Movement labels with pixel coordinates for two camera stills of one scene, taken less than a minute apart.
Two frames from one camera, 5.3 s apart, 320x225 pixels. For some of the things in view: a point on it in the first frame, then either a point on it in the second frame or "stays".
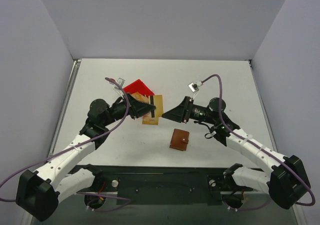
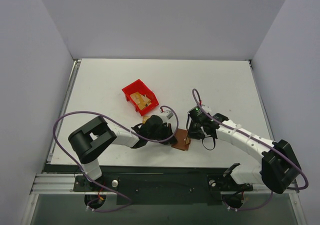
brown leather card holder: x=179 y=139 stays
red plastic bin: x=139 y=86 stays
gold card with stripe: x=157 y=100 -> x=187 y=140
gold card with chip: x=147 y=119 stays
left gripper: x=130 y=105 -> x=167 y=133
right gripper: x=186 y=110 -> x=193 y=130
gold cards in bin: x=141 y=97 stays
